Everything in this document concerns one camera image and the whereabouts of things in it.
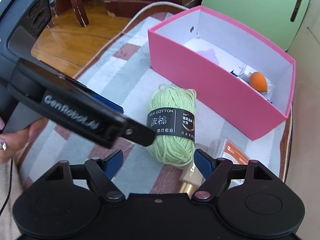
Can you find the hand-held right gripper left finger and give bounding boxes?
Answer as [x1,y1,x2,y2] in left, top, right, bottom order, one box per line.
[39,149,125,202]

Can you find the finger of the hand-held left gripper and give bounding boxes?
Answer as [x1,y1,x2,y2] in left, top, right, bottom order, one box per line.
[60,75,124,115]
[120,119,156,147]

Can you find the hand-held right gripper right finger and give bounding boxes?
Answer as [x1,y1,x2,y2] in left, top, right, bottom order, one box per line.
[192,148,279,200]

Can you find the gold cosmetic bottle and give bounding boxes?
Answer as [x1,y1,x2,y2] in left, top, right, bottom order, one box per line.
[178,143,209,195]

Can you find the light green yarn ball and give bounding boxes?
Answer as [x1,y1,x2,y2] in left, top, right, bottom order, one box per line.
[146,84,198,167]

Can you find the pink cardboard box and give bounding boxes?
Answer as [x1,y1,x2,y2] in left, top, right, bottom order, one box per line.
[147,6,296,140]

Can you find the white labelled packet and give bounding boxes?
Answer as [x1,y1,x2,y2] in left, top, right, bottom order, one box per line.
[236,65,273,97]

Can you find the orange makeup sponge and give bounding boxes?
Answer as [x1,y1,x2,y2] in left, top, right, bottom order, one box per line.
[249,72,268,92]

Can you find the person's left hand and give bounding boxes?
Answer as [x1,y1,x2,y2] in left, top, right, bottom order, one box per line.
[0,117,47,164]

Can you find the clear box with orange label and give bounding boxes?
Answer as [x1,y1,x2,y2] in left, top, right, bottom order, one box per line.
[209,137,252,178]

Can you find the striped checked rug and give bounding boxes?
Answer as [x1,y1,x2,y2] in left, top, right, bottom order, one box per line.
[15,1,293,195]

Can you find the dark wooden chair legs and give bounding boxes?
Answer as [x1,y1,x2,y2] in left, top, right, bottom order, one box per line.
[47,0,90,28]

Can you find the beige clothing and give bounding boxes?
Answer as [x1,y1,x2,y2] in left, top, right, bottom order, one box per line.
[0,159,24,215]

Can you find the light green panel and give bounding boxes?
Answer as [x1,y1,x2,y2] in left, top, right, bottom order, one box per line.
[201,0,314,52]

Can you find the black cable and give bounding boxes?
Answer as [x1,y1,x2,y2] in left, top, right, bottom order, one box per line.
[0,159,14,214]

